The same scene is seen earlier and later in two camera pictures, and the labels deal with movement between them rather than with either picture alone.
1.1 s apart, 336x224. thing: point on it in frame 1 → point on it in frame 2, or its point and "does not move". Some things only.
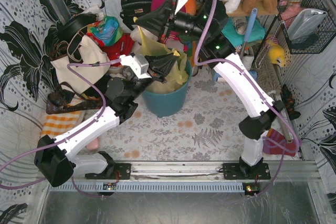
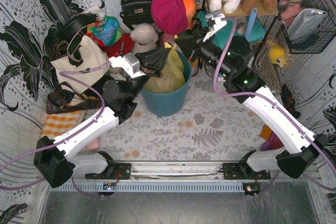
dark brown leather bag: (66, 98) does not move
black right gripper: (166, 22) → (199, 44)
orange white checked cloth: (55, 125) does not move
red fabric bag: (124, 46) does not move
